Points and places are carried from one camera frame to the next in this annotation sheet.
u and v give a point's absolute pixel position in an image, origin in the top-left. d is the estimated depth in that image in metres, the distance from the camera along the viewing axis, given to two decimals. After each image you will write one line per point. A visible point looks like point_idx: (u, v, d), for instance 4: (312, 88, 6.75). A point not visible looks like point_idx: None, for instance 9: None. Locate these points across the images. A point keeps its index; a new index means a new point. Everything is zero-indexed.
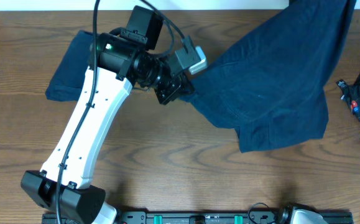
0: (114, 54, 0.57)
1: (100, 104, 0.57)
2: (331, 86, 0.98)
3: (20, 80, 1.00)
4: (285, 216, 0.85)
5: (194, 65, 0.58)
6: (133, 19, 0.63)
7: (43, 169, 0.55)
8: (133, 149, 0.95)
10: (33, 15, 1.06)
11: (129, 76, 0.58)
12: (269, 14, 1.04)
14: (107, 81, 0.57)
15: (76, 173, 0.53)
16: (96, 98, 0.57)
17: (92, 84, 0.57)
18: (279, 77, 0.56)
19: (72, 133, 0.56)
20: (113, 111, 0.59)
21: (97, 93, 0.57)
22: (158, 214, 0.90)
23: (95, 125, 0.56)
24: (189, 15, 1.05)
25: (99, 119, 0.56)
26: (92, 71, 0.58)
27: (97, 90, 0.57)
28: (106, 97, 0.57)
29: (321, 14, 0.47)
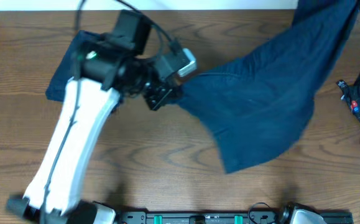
0: (97, 61, 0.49)
1: (83, 119, 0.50)
2: (331, 86, 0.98)
3: (20, 80, 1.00)
4: (285, 216, 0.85)
5: (184, 66, 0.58)
6: (120, 24, 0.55)
7: (26, 195, 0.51)
8: (133, 149, 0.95)
10: (32, 15, 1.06)
11: (115, 86, 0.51)
12: (269, 14, 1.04)
14: (89, 96, 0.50)
15: (60, 201, 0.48)
16: (78, 114, 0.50)
17: (74, 98, 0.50)
18: (273, 93, 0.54)
19: (54, 155, 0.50)
20: (99, 127, 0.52)
21: (80, 109, 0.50)
22: (158, 214, 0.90)
23: (77, 147, 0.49)
24: (189, 14, 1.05)
25: (84, 137, 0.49)
26: (74, 84, 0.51)
27: (79, 104, 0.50)
28: (89, 111, 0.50)
29: (324, 37, 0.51)
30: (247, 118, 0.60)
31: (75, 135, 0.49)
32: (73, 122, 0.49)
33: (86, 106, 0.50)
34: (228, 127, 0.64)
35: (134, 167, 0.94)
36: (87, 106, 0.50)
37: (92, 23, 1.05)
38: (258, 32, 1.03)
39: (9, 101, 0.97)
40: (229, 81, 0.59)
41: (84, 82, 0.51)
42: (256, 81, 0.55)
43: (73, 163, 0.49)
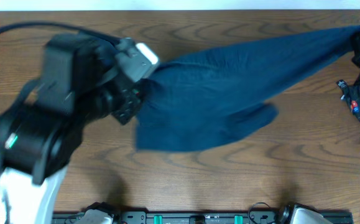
0: (23, 141, 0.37)
1: (17, 205, 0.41)
2: (331, 85, 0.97)
3: (20, 81, 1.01)
4: (285, 215, 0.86)
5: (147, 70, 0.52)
6: (48, 65, 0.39)
7: None
8: (133, 149, 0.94)
10: (33, 15, 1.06)
11: (53, 165, 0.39)
12: (269, 15, 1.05)
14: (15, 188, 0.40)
15: None
16: (13, 214, 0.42)
17: (4, 199, 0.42)
18: (230, 83, 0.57)
19: None
20: (45, 214, 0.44)
21: (13, 210, 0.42)
22: (158, 214, 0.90)
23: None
24: (189, 15, 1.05)
25: None
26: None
27: (11, 205, 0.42)
28: (26, 211, 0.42)
29: (298, 53, 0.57)
30: (201, 111, 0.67)
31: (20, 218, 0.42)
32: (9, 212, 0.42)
33: (17, 200, 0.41)
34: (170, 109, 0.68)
35: (133, 167, 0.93)
36: (20, 197, 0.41)
37: (93, 23, 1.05)
38: (258, 32, 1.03)
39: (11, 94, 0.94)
40: (206, 76, 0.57)
41: (11, 175, 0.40)
42: (227, 83, 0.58)
43: None
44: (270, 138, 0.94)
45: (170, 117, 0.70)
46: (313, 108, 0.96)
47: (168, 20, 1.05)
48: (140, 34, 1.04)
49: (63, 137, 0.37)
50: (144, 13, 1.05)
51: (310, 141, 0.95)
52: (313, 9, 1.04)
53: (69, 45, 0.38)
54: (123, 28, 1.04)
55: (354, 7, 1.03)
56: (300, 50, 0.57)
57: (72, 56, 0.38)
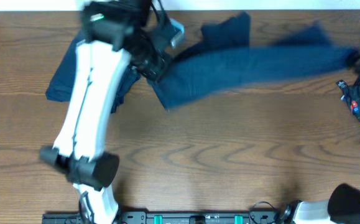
0: (102, 22, 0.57)
1: (95, 80, 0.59)
2: (331, 86, 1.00)
3: (21, 81, 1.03)
4: (287, 213, 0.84)
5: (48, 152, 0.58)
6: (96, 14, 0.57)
7: (56, 145, 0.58)
8: (133, 149, 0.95)
10: (35, 17, 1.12)
11: (105, 71, 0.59)
12: (264, 15, 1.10)
14: (104, 55, 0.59)
15: (87, 148, 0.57)
16: (94, 78, 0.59)
17: (81, 99, 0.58)
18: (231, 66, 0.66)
19: (75, 114, 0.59)
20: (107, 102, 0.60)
21: (92, 85, 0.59)
22: (158, 214, 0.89)
23: (97, 105, 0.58)
24: (189, 15, 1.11)
25: (101, 94, 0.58)
26: (97, 96, 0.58)
27: (91, 81, 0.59)
28: (93, 103, 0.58)
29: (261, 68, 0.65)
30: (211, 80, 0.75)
31: (94, 71, 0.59)
32: (89, 83, 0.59)
33: (99, 62, 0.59)
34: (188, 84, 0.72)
35: (134, 167, 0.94)
36: (101, 61, 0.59)
37: None
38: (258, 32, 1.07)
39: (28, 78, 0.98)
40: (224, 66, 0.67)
41: (91, 90, 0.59)
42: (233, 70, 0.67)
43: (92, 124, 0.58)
44: (270, 138, 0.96)
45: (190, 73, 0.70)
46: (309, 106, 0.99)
47: None
48: None
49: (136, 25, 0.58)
50: None
51: (309, 141, 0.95)
52: (308, 9, 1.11)
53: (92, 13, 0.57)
54: None
55: (343, 8, 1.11)
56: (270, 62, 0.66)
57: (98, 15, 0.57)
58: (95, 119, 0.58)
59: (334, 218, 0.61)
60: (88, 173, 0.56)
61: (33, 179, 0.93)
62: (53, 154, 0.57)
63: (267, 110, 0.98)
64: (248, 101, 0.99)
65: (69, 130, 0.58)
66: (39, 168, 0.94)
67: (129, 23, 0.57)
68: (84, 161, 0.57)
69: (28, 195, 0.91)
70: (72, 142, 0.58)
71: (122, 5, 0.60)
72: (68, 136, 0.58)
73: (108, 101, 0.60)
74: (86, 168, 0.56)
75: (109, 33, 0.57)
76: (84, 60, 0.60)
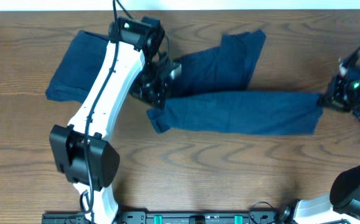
0: (130, 30, 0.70)
1: (118, 70, 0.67)
2: None
3: (20, 81, 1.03)
4: (287, 213, 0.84)
5: (55, 135, 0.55)
6: (127, 23, 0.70)
7: (71, 122, 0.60)
8: (133, 149, 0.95)
10: (34, 17, 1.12)
11: (127, 66, 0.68)
12: (263, 14, 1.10)
14: (128, 52, 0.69)
15: (101, 125, 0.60)
16: (116, 66, 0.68)
17: (102, 84, 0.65)
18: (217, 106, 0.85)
19: (97, 92, 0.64)
20: (125, 89, 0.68)
21: (115, 73, 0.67)
22: (158, 214, 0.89)
23: (115, 91, 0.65)
24: (189, 15, 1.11)
25: (122, 79, 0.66)
26: (116, 81, 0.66)
27: (115, 70, 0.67)
28: (116, 83, 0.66)
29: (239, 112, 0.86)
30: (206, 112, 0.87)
31: (117, 63, 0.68)
32: (113, 71, 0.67)
33: (123, 55, 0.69)
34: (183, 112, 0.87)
35: (134, 167, 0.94)
36: (126, 56, 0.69)
37: (92, 23, 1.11)
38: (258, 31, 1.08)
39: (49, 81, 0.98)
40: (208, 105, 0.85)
41: (114, 75, 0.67)
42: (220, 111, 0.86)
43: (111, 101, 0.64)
44: (270, 138, 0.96)
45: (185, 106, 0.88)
46: None
47: (169, 20, 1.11)
48: None
49: (153, 35, 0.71)
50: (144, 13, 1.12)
51: (309, 141, 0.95)
52: (308, 9, 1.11)
53: (123, 22, 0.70)
54: None
55: (343, 8, 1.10)
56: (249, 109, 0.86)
57: (127, 23, 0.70)
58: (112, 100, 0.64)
59: (337, 209, 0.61)
60: (97, 154, 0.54)
61: (33, 179, 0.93)
62: (63, 132, 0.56)
63: None
64: None
65: (86, 111, 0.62)
66: (39, 168, 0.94)
67: (149, 35, 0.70)
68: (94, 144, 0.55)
69: (27, 195, 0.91)
70: (85, 121, 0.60)
71: (145, 18, 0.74)
72: (82, 116, 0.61)
73: (125, 87, 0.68)
74: (96, 147, 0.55)
75: (137, 33, 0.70)
76: (110, 53, 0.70)
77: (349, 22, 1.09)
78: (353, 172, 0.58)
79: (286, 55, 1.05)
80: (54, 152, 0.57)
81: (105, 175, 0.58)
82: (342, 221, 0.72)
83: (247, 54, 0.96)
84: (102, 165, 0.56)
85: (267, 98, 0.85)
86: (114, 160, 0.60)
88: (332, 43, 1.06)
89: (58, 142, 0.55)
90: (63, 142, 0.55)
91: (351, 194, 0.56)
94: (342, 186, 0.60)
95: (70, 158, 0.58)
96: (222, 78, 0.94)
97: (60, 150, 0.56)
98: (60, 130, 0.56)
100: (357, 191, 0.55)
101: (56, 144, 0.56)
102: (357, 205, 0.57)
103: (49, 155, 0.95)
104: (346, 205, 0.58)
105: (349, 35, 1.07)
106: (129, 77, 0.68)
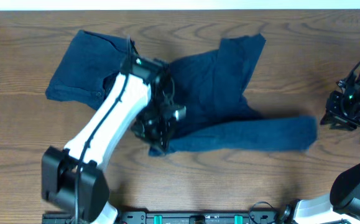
0: (141, 67, 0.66)
1: (124, 101, 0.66)
2: (330, 86, 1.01)
3: (20, 80, 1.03)
4: (287, 213, 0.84)
5: (48, 158, 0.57)
6: (138, 61, 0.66)
7: (67, 146, 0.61)
8: (133, 149, 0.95)
10: (33, 16, 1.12)
11: (133, 100, 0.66)
12: (263, 14, 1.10)
14: (136, 86, 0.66)
15: (97, 154, 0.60)
16: (124, 96, 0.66)
17: (105, 112, 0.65)
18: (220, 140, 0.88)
19: (100, 119, 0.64)
20: (127, 121, 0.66)
21: (120, 102, 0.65)
22: (158, 214, 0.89)
23: (117, 122, 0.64)
24: (189, 14, 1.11)
25: (126, 111, 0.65)
26: (120, 112, 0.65)
27: (121, 99, 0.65)
28: (120, 114, 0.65)
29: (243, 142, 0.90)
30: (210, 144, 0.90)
31: (125, 94, 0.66)
32: (119, 101, 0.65)
33: (132, 86, 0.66)
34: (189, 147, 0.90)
35: (134, 167, 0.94)
36: (135, 89, 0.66)
37: (92, 23, 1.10)
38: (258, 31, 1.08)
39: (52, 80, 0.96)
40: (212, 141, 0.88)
41: (119, 105, 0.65)
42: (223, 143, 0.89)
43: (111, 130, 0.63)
44: None
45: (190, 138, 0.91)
46: (309, 106, 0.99)
47: (168, 19, 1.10)
48: (139, 33, 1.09)
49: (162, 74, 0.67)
50: (143, 13, 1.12)
51: None
52: (308, 9, 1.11)
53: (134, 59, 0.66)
54: (123, 27, 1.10)
55: (344, 8, 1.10)
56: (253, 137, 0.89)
57: (137, 61, 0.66)
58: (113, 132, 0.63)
59: (336, 208, 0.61)
60: (89, 181, 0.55)
61: (32, 179, 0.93)
62: (57, 155, 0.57)
63: (267, 110, 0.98)
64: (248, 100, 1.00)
65: (84, 137, 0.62)
66: (38, 168, 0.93)
67: (159, 74, 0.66)
68: (87, 172, 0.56)
69: (27, 195, 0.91)
70: (83, 145, 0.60)
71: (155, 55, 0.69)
72: (80, 141, 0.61)
73: (129, 119, 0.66)
74: (88, 175, 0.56)
75: (147, 71, 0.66)
76: (119, 83, 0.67)
77: (349, 23, 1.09)
78: (351, 172, 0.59)
79: (287, 55, 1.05)
80: (45, 174, 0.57)
81: (91, 208, 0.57)
82: (342, 220, 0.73)
83: (251, 57, 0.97)
84: (91, 195, 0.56)
85: (270, 125, 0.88)
86: (101, 196, 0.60)
88: (331, 43, 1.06)
89: (50, 165, 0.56)
90: (56, 165, 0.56)
91: (353, 190, 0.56)
94: (341, 187, 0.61)
95: (58, 185, 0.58)
96: (221, 82, 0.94)
97: (51, 173, 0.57)
98: (55, 152, 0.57)
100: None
101: (48, 166, 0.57)
102: (359, 203, 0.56)
103: None
104: (347, 204, 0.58)
105: (350, 35, 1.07)
106: (134, 109, 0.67)
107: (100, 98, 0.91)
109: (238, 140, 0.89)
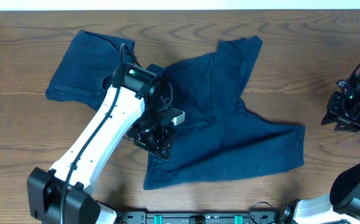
0: (134, 77, 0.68)
1: (114, 116, 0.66)
2: (330, 86, 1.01)
3: (20, 81, 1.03)
4: (287, 213, 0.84)
5: (33, 179, 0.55)
6: (132, 71, 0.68)
7: (53, 167, 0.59)
8: (133, 149, 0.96)
10: (33, 16, 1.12)
11: (122, 113, 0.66)
12: (263, 14, 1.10)
14: (127, 99, 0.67)
15: (84, 175, 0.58)
16: (114, 111, 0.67)
17: (94, 129, 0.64)
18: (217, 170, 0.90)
19: (89, 136, 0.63)
20: (117, 138, 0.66)
21: (111, 118, 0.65)
22: (158, 214, 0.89)
23: (106, 139, 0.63)
24: (189, 14, 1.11)
25: (116, 127, 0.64)
26: (110, 128, 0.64)
27: (111, 115, 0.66)
28: (110, 129, 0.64)
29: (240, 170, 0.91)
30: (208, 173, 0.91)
31: (115, 108, 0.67)
32: (109, 116, 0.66)
33: (123, 102, 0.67)
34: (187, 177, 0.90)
35: (134, 167, 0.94)
36: (126, 103, 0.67)
37: (92, 23, 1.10)
38: (258, 31, 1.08)
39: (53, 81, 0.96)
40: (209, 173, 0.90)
41: (109, 121, 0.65)
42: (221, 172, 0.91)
43: (101, 148, 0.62)
44: None
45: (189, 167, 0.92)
46: (309, 106, 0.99)
47: (168, 20, 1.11)
48: (139, 34, 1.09)
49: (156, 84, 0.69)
50: (143, 13, 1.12)
51: (309, 142, 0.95)
52: (308, 9, 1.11)
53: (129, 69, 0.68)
54: (123, 27, 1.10)
55: (344, 8, 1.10)
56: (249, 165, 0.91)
57: (132, 71, 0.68)
58: (102, 150, 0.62)
59: (336, 208, 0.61)
60: (74, 205, 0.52)
61: None
62: (43, 177, 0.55)
63: (267, 110, 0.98)
64: (248, 100, 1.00)
65: (71, 157, 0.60)
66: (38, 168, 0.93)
67: (153, 84, 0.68)
68: (72, 195, 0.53)
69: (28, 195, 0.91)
70: (69, 167, 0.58)
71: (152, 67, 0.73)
72: (67, 162, 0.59)
73: (117, 136, 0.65)
74: (73, 199, 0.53)
75: (141, 80, 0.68)
76: (109, 97, 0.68)
77: (349, 23, 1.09)
78: (352, 172, 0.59)
79: (286, 55, 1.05)
80: (30, 196, 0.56)
81: None
82: (342, 220, 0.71)
83: (249, 61, 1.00)
84: (78, 218, 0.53)
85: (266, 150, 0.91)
86: (91, 218, 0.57)
88: (331, 43, 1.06)
89: (35, 186, 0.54)
90: (41, 186, 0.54)
91: (353, 190, 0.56)
94: (341, 187, 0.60)
95: (46, 205, 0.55)
96: (217, 85, 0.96)
97: (37, 196, 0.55)
98: (40, 174, 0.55)
100: None
101: (33, 188, 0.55)
102: (359, 203, 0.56)
103: (48, 155, 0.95)
104: (347, 204, 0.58)
105: (349, 35, 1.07)
106: (124, 126, 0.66)
107: (100, 98, 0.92)
109: (235, 168, 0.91)
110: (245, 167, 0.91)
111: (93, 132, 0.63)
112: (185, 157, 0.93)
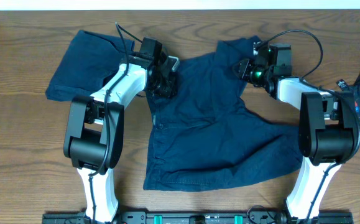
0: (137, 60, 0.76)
1: (130, 75, 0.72)
2: (331, 86, 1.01)
3: (20, 81, 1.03)
4: (283, 220, 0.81)
5: (76, 101, 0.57)
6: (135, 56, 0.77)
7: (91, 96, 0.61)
8: (132, 149, 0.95)
10: (33, 16, 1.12)
11: (136, 78, 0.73)
12: (263, 14, 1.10)
14: (138, 65, 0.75)
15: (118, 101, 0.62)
16: (130, 71, 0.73)
17: (115, 80, 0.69)
18: (217, 175, 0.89)
19: (112, 83, 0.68)
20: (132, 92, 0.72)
21: (127, 76, 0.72)
22: (158, 214, 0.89)
23: (128, 86, 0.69)
24: (189, 14, 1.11)
25: (133, 81, 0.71)
26: (129, 81, 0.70)
27: (127, 74, 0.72)
28: (130, 80, 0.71)
29: (241, 176, 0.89)
30: (207, 177, 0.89)
31: (130, 70, 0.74)
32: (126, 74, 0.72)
33: (135, 65, 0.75)
34: (186, 181, 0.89)
35: (134, 167, 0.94)
36: (138, 67, 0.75)
37: (91, 23, 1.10)
38: (258, 31, 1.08)
39: (52, 82, 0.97)
40: (207, 177, 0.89)
41: (127, 76, 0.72)
42: (221, 177, 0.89)
43: (126, 89, 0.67)
44: None
45: (188, 170, 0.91)
46: None
47: (169, 19, 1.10)
48: (139, 34, 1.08)
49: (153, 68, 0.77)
50: (144, 13, 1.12)
51: None
52: (308, 9, 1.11)
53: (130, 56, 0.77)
54: (123, 27, 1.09)
55: (345, 8, 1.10)
56: (249, 171, 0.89)
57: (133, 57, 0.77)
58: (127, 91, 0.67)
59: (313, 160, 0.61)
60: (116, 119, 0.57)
61: (33, 179, 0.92)
62: (83, 101, 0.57)
63: (267, 111, 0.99)
64: (248, 99, 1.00)
65: (102, 90, 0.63)
66: (38, 168, 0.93)
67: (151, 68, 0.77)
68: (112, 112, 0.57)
69: (28, 195, 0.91)
70: (104, 94, 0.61)
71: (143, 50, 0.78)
72: (99, 93, 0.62)
73: (133, 92, 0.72)
74: (117, 113, 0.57)
75: (143, 63, 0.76)
76: (121, 65, 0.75)
77: (349, 23, 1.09)
78: (301, 122, 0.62)
79: None
80: (70, 119, 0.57)
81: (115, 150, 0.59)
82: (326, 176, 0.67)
83: None
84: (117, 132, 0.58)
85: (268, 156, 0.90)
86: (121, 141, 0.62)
88: (331, 43, 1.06)
89: (78, 110, 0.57)
90: (84, 109, 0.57)
91: (310, 129, 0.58)
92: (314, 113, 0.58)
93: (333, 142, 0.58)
94: (303, 140, 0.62)
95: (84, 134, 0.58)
96: (218, 86, 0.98)
97: (79, 121, 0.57)
98: (81, 99, 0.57)
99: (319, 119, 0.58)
100: (313, 123, 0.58)
101: (76, 111, 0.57)
102: (323, 140, 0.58)
103: (48, 155, 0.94)
104: (316, 150, 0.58)
105: (349, 35, 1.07)
106: (137, 84, 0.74)
107: None
109: (236, 174, 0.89)
110: (245, 168, 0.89)
111: (116, 81, 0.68)
112: (185, 157, 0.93)
